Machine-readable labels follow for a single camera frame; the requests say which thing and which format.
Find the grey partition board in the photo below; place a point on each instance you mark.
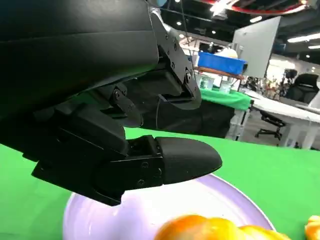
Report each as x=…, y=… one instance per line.
x=255, y=47

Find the black office chair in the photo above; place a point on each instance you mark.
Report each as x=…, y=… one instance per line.
x=271, y=122

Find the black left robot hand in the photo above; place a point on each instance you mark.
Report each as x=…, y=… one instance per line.
x=75, y=75

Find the blue plastic bin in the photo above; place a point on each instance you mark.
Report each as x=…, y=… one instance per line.
x=220, y=62

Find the lilac plate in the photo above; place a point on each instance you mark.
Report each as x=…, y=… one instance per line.
x=175, y=202

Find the black high-back chair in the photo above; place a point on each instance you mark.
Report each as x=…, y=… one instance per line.
x=302, y=87

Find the black cloth curtain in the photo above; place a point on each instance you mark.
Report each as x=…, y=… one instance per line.
x=187, y=122

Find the orange white toy bread roll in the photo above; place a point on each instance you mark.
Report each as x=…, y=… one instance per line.
x=200, y=230
x=313, y=227

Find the white desk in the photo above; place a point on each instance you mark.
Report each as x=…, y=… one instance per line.
x=287, y=112

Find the green cloth on neighbouring table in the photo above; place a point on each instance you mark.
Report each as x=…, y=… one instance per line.
x=225, y=98

